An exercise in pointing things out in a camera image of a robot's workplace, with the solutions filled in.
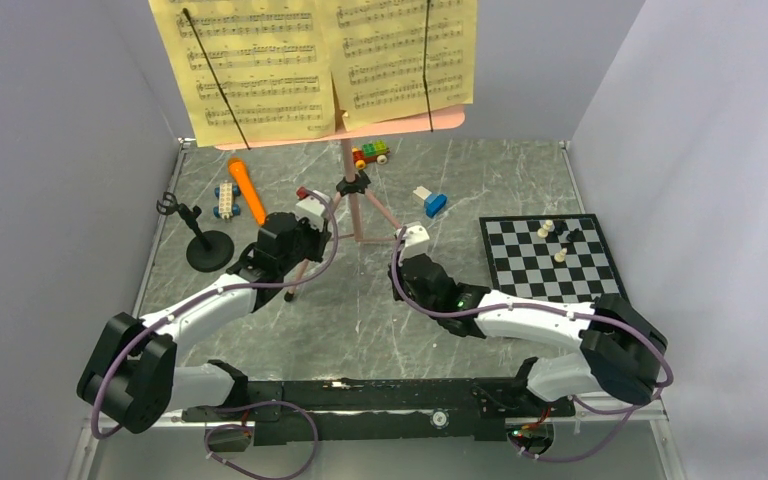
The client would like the black chess piece right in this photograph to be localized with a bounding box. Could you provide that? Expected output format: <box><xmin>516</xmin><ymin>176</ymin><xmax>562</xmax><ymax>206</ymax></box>
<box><xmin>565</xmin><ymin>228</ymin><xmax>585</xmax><ymax>243</ymax></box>

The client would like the white blue toy car chassis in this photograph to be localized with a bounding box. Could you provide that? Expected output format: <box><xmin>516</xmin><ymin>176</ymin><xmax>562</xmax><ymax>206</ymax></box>
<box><xmin>213</xmin><ymin>181</ymin><xmax>240</xmax><ymax>221</ymax></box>

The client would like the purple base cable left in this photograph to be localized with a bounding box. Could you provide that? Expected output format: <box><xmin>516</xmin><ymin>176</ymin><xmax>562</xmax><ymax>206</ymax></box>
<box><xmin>203</xmin><ymin>400</ymin><xmax>320</xmax><ymax>480</ymax></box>

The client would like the black microphone stand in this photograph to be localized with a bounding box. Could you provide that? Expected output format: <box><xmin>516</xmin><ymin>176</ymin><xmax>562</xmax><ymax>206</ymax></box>
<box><xmin>156</xmin><ymin>191</ymin><xmax>234</xmax><ymax>273</ymax></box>

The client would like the white blue toy block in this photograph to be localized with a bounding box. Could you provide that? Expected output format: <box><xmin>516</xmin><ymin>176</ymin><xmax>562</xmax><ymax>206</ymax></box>
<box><xmin>413</xmin><ymin>186</ymin><xmax>448</xmax><ymax>218</ymax></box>

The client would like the pink music stand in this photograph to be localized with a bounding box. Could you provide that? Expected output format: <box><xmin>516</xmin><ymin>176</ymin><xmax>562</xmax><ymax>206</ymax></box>
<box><xmin>214</xmin><ymin>105</ymin><xmax>468</xmax><ymax>303</ymax></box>

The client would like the black white chessboard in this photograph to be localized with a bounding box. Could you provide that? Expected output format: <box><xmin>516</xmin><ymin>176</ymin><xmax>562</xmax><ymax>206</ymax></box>
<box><xmin>479</xmin><ymin>213</ymin><xmax>628</xmax><ymax>303</ymax></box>

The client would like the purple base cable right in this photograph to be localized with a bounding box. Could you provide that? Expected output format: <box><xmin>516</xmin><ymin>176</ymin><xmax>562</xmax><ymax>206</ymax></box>
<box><xmin>515</xmin><ymin>390</ymin><xmax>664</xmax><ymax>465</ymax></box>

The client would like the white chess piece upper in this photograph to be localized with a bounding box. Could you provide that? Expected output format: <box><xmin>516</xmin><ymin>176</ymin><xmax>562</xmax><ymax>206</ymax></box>
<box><xmin>537</xmin><ymin>220</ymin><xmax>554</xmax><ymax>239</ymax></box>

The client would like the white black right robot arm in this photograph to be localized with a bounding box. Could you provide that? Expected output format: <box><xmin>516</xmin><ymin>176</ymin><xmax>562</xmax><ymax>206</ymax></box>
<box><xmin>389</xmin><ymin>254</ymin><xmax>675</xmax><ymax>416</ymax></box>

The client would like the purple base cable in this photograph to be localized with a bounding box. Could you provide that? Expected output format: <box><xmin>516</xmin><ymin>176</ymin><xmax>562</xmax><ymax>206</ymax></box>
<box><xmin>515</xmin><ymin>390</ymin><xmax>664</xmax><ymax>465</ymax></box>
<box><xmin>203</xmin><ymin>400</ymin><xmax>320</xmax><ymax>480</ymax></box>

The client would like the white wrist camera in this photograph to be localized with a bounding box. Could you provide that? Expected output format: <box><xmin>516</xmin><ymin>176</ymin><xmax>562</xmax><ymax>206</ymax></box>
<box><xmin>398</xmin><ymin>222</ymin><xmax>430</xmax><ymax>262</ymax></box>
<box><xmin>293</xmin><ymin>187</ymin><xmax>331</xmax><ymax>231</ymax></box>

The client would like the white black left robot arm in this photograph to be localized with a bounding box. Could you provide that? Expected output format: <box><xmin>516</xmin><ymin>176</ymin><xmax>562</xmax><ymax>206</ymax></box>
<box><xmin>77</xmin><ymin>207</ymin><xmax>337</xmax><ymax>439</ymax></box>

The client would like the black chess piece left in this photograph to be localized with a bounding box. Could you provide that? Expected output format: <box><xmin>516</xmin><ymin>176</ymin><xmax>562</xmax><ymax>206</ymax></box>
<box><xmin>549</xmin><ymin>220</ymin><xmax>566</xmax><ymax>241</ymax></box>

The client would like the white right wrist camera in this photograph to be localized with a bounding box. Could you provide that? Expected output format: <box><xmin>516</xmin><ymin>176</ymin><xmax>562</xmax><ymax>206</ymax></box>
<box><xmin>398</xmin><ymin>222</ymin><xmax>430</xmax><ymax>262</ymax></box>

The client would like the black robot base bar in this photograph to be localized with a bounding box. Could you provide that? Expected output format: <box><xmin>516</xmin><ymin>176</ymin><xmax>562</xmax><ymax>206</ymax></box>
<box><xmin>181</xmin><ymin>377</ymin><xmax>577</xmax><ymax>446</ymax></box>

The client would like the yellow sheet music page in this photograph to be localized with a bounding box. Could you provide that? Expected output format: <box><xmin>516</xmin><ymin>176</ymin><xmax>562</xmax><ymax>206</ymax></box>
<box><xmin>149</xmin><ymin>0</ymin><xmax>336</xmax><ymax>146</ymax></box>
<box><xmin>316</xmin><ymin>0</ymin><xmax>478</xmax><ymax>130</ymax></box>

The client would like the white chess piece lower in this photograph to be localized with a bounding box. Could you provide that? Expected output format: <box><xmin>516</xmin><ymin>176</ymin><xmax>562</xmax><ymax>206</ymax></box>
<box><xmin>553</xmin><ymin>248</ymin><xmax>568</xmax><ymax>263</ymax></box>

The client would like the black chess piece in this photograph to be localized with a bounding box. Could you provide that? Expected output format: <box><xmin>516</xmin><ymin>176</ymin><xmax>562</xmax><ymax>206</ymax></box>
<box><xmin>565</xmin><ymin>228</ymin><xmax>585</xmax><ymax>243</ymax></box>
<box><xmin>549</xmin><ymin>220</ymin><xmax>566</xmax><ymax>241</ymax></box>

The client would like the orange toy microphone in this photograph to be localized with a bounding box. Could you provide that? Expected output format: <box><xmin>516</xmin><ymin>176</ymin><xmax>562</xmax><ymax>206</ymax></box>
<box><xmin>228</xmin><ymin>156</ymin><xmax>267</xmax><ymax>226</ymax></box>

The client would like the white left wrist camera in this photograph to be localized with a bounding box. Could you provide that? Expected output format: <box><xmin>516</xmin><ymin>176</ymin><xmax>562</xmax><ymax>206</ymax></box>
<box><xmin>293</xmin><ymin>187</ymin><xmax>331</xmax><ymax>231</ymax></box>

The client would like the colourful toy block vehicle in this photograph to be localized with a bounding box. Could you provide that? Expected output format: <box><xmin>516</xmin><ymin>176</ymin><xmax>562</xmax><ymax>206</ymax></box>
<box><xmin>351</xmin><ymin>140</ymin><xmax>390</xmax><ymax>170</ymax></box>

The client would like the white chess piece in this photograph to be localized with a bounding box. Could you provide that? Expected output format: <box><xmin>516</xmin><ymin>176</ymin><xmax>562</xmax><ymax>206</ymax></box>
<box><xmin>553</xmin><ymin>248</ymin><xmax>568</xmax><ymax>263</ymax></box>
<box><xmin>537</xmin><ymin>220</ymin><xmax>554</xmax><ymax>239</ymax></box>

